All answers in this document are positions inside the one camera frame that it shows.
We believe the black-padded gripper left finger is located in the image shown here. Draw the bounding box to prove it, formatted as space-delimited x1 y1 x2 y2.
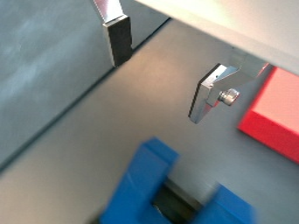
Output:
92 0 133 67

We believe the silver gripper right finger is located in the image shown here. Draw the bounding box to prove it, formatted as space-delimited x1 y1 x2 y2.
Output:
188 49 268 123

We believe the blue U-shaped block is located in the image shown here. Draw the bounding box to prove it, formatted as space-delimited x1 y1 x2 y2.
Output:
97 137 257 224

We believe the black angle fixture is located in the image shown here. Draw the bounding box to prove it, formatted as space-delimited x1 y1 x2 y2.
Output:
152 178 201 224

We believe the red puzzle base block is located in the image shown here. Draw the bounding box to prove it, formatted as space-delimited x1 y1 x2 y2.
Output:
237 67 299 164

